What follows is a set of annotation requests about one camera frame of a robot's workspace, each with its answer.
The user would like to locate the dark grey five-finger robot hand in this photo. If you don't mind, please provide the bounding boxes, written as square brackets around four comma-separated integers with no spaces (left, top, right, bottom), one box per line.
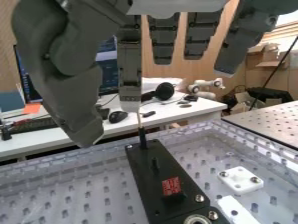
[11,0,298,149]

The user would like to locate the computer monitor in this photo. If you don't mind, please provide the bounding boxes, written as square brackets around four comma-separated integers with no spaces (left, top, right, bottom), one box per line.
[13,35,122,104]

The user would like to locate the black keyboard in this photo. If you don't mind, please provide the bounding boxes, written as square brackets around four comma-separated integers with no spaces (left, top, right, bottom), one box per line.
[9,116,59,134]

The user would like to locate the black mouse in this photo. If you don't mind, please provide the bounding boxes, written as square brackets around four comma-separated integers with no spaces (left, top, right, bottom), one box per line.
[108,110,131,124]

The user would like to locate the black headphones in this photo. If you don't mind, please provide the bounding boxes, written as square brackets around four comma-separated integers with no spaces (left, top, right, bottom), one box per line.
[142,82,177,103]

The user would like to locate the thin stick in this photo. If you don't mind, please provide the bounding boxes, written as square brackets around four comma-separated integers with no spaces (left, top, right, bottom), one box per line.
[136,111,150,150]

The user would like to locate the clear box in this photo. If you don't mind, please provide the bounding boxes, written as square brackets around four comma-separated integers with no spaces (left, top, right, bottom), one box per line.
[0,118,298,224]

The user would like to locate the white desk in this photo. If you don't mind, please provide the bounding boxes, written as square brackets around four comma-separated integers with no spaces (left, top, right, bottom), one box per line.
[0,91,229,161]

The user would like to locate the small white jointed device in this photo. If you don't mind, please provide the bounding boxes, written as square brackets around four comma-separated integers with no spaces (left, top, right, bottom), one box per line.
[185,77,228,100]

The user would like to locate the cardboard box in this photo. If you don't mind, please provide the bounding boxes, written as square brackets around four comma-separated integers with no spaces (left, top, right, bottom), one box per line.
[245,42,283,69]

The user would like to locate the thin black rod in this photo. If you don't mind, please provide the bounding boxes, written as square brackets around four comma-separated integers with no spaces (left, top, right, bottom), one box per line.
[248,34,298,112]

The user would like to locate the small white square plate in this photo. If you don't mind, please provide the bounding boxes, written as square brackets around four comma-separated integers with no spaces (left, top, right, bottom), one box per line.
[216,165,265,196]

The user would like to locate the silver bearing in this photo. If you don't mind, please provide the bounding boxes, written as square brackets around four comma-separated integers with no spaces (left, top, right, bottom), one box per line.
[184,213,215,224]

